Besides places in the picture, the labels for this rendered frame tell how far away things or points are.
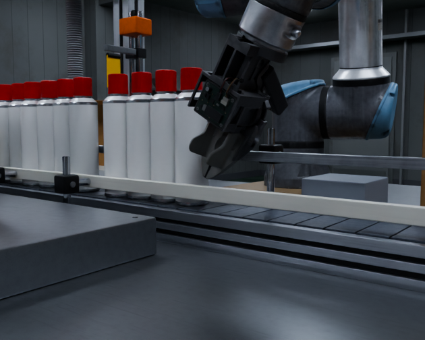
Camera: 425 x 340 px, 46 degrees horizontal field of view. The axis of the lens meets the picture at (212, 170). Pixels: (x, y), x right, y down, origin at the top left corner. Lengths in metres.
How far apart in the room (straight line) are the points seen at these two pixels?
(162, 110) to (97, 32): 6.08
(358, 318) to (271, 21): 0.35
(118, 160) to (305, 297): 0.44
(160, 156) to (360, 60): 0.48
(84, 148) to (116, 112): 0.11
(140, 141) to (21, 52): 5.72
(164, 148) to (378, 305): 0.41
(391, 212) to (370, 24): 0.56
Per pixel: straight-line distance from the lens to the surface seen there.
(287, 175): 1.08
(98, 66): 6.77
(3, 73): 6.34
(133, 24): 0.94
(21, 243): 0.55
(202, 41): 8.62
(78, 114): 0.91
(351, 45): 1.06
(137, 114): 0.80
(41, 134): 1.00
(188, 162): 0.73
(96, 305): 0.50
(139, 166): 0.80
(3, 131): 1.13
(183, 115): 0.74
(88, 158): 0.91
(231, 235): 0.66
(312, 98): 1.08
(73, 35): 1.12
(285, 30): 0.63
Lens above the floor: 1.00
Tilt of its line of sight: 5 degrees down
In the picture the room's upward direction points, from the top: straight up
